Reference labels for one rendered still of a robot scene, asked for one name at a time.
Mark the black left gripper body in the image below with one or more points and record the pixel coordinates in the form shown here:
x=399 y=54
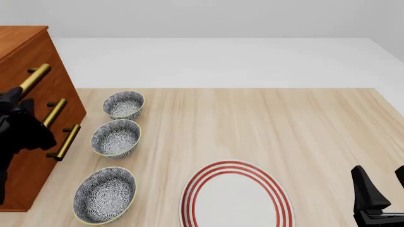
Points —
x=33 y=133

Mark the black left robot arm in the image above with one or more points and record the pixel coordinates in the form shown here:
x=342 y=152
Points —
x=4 y=151

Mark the medium patterned bowl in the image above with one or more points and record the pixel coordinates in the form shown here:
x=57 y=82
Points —
x=116 y=138

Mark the white plate, red rings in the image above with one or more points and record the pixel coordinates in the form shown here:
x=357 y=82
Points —
x=236 y=198

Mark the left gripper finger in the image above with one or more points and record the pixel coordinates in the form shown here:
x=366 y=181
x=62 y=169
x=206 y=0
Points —
x=27 y=106
x=12 y=95

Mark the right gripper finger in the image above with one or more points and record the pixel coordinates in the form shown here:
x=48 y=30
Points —
x=366 y=194
x=401 y=176

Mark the wooden cabinet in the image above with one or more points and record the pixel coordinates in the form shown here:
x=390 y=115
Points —
x=22 y=40

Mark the large patterned bowl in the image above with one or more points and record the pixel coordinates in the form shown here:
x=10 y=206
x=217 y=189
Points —
x=104 y=195

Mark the small patterned bowl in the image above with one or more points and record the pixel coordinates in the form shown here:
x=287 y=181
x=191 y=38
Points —
x=123 y=105

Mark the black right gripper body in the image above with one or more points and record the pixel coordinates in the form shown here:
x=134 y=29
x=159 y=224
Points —
x=378 y=220

